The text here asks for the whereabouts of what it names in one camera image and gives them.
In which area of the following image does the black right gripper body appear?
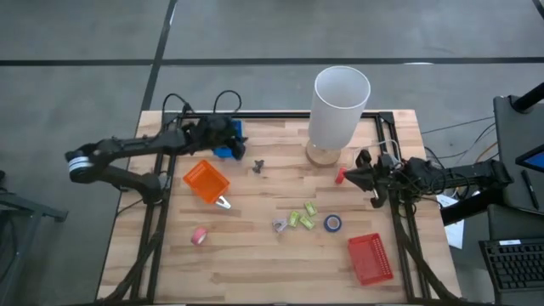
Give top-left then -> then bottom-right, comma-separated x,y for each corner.
368,153 -> 410,209

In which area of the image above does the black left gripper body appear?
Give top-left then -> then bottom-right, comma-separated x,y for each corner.
186,114 -> 247,153

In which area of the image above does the blue tape roll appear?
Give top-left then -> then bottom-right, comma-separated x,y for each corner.
323,213 -> 343,234

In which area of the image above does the pink tape roll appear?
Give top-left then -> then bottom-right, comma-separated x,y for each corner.
190,226 -> 209,247

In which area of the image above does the blue plastic bin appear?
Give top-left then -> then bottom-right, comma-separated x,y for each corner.
212,119 -> 245,161

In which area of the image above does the orange plastic basket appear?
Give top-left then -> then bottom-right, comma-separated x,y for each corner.
182,159 -> 231,205

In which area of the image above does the white shade wooden base lamp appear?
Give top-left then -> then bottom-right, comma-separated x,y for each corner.
304,65 -> 371,167

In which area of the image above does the red plastic basket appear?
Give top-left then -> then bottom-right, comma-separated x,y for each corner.
347,232 -> 394,286

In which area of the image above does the white paper sheet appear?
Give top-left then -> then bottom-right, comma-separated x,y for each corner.
435,193 -> 467,250

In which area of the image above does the dark grey desk top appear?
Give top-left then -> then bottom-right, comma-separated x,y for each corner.
492,95 -> 544,214

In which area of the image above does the black pen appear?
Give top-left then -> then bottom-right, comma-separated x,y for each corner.
521,169 -> 541,211

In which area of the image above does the tablet with blue screen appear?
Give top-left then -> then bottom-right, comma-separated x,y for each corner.
515,144 -> 544,173

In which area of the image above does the black keyboard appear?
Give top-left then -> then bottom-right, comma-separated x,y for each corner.
479,237 -> 544,292

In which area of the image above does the black pole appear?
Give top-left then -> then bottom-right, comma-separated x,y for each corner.
511,82 -> 544,114

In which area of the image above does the grey metal stand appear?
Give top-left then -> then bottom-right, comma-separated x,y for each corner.
0,169 -> 69,306

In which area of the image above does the white lamp cable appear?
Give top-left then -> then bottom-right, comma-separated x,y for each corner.
351,139 -> 403,169

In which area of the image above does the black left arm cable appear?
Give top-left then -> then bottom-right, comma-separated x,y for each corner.
161,93 -> 192,124
213,89 -> 243,114

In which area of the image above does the black aluminium table frame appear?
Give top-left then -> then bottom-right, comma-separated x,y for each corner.
101,110 -> 460,305

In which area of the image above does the black floor cable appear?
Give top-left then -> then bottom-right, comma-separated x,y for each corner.
420,116 -> 496,135

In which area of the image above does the yellow floor cable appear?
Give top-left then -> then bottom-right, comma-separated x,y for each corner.
474,141 -> 499,163

